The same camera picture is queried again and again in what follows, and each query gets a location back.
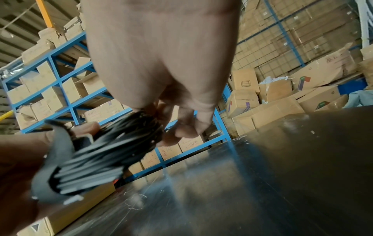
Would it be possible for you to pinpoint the person's right hand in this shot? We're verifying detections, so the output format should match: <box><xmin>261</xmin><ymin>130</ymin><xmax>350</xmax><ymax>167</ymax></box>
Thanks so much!
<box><xmin>80</xmin><ymin>0</ymin><xmax>242</xmax><ymax>147</ymax></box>

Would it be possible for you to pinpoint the person's left hand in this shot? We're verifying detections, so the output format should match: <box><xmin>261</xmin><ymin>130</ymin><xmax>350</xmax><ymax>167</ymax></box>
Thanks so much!
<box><xmin>69</xmin><ymin>121</ymin><xmax>101</xmax><ymax>145</ymax></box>

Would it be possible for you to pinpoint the bundle of grey metal strips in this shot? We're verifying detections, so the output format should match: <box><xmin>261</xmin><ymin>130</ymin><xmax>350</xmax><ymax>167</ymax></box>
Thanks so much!
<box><xmin>49</xmin><ymin>110</ymin><xmax>164</xmax><ymax>192</ymax></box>

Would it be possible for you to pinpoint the blue metal shelf rack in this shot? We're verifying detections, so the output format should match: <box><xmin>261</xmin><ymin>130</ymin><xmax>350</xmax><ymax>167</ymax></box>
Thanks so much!
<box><xmin>0</xmin><ymin>31</ymin><xmax>232</xmax><ymax>181</ymax></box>

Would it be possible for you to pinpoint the stack of small cardboard boxes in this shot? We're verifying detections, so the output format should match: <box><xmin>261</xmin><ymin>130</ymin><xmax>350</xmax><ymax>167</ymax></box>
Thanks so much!
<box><xmin>6</xmin><ymin>15</ymin><xmax>210</xmax><ymax>178</ymax></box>

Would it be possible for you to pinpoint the cardboard carton with triangle mark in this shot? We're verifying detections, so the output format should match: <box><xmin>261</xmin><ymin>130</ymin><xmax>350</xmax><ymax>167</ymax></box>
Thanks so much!
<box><xmin>17</xmin><ymin>181</ymin><xmax>117</xmax><ymax>236</ymax></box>

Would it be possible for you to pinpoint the yellow steel pillar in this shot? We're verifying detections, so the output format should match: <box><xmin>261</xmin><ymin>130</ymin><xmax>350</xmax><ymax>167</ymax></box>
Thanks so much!
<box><xmin>35</xmin><ymin>0</ymin><xmax>55</xmax><ymax>29</ymax></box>

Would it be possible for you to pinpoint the pile of large cardboard boxes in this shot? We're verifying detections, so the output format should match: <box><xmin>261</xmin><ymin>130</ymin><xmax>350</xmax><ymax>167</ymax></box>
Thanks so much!
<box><xmin>224</xmin><ymin>42</ymin><xmax>373</xmax><ymax>138</ymax></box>

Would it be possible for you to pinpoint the blue plastic bin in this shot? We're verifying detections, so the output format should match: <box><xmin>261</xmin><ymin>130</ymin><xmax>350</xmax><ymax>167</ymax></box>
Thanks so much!
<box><xmin>337</xmin><ymin>77</ymin><xmax>368</xmax><ymax>96</ymax></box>

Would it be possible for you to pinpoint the white pipe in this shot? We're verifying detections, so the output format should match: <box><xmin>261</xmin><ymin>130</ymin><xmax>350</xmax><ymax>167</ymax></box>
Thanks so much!
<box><xmin>354</xmin><ymin>0</ymin><xmax>372</xmax><ymax>48</ymax></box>

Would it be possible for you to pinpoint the light blue cloth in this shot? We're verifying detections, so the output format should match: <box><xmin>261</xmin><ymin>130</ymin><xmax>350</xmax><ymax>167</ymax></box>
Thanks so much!
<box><xmin>345</xmin><ymin>89</ymin><xmax>373</xmax><ymax>109</ymax></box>

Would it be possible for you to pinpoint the grey wrist strap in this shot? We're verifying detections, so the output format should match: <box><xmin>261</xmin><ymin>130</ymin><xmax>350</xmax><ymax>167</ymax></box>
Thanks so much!
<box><xmin>30</xmin><ymin>119</ymin><xmax>94</xmax><ymax>206</ymax></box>

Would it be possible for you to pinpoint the yellow rail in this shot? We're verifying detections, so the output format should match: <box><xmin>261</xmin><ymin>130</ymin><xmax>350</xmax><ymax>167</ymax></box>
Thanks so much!
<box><xmin>0</xmin><ymin>110</ymin><xmax>14</xmax><ymax>123</ymax></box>

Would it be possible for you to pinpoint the blue wire mesh cage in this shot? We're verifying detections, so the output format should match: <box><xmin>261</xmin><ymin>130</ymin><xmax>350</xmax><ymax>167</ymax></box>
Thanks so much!
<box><xmin>233</xmin><ymin>0</ymin><xmax>363</xmax><ymax>77</ymax></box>

